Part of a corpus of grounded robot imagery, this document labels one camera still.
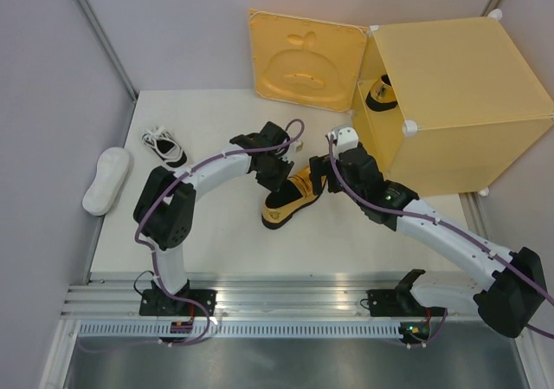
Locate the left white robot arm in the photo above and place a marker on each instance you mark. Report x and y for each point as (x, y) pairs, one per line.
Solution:
(165, 208)

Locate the white slotted cable duct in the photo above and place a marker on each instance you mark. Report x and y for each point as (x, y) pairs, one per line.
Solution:
(244, 329)

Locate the black white sneaker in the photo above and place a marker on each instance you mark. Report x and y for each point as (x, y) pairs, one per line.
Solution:
(161, 142)

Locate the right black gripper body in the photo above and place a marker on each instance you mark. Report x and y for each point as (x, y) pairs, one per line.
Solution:
(358, 204)

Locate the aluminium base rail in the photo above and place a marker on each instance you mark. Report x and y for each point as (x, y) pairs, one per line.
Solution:
(320, 264)

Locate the yellow plastic shoe cabinet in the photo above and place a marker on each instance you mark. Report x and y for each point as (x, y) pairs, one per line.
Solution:
(468, 107)

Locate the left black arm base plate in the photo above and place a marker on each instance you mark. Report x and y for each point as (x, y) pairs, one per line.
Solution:
(156, 304)

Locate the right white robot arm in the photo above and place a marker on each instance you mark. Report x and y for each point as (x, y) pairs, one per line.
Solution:
(511, 283)

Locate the white sneaker sole up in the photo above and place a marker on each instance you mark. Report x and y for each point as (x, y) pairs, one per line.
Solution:
(111, 169)

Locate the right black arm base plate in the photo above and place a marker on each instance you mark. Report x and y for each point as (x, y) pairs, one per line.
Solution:
(385, 303)

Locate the gold loafer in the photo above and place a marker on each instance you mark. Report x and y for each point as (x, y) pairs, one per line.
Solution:
(294, 195)
(381, 96)

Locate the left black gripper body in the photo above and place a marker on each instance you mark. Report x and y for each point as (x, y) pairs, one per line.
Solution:
(274, 155)

